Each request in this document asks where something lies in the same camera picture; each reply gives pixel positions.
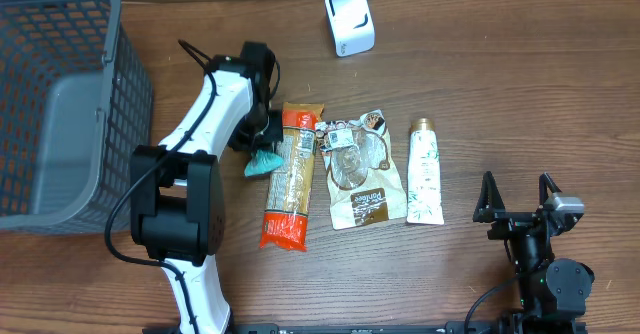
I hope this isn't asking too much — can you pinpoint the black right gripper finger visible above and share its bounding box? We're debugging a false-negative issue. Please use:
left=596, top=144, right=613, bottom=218
left=474, top=171, right=505, bottom=214
left=539, top=172, right=560, bottom=205

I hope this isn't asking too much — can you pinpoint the teal snack bar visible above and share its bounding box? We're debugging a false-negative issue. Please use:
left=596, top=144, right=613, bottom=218
left=244, top=149, right=284, bottom=177

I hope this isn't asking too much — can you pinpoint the white bamboo print tube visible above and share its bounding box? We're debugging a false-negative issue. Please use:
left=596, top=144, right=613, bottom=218
left=407, top=118, right=444, bottom=225

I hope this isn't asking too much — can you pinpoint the orange pasta package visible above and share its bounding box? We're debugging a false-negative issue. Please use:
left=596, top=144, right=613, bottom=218
left=259, top=103, right=324, bottom=251

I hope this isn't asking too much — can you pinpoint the clear brown snack bag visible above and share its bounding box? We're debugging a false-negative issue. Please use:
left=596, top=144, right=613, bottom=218
left=315, top=109, right=407, bottom=230

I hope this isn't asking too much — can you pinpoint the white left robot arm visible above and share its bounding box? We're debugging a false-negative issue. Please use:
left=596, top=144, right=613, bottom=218
left=128, top=41, right=283, bottom=333

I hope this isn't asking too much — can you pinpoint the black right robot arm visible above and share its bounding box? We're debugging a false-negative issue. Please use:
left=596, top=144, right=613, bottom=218
left=463, top=171, right=595, bottom=333

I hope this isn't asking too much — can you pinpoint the white barcode scanner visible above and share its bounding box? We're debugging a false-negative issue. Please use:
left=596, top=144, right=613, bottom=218
left=324, top=0, right=375, bottom=57

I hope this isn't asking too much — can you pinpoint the grey plastic basket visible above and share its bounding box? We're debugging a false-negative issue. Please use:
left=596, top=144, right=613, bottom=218
left=1, top=0, right=153, bottom=235

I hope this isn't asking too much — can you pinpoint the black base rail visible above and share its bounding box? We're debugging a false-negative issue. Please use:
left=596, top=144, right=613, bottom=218
left=142, top=321, right=589, bottom=334

